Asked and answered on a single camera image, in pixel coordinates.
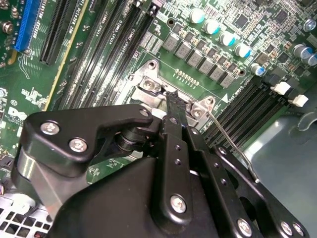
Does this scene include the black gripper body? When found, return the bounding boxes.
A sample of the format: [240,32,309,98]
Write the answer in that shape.
[48,156,235,238]

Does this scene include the thin metal locking lever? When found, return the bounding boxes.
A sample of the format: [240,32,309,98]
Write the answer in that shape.
[207,111,260,183]

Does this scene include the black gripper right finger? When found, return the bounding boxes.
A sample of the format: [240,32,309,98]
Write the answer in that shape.
[177,98,312,238]

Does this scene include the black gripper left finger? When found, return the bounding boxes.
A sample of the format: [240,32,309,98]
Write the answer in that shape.
[10,90,196,221]

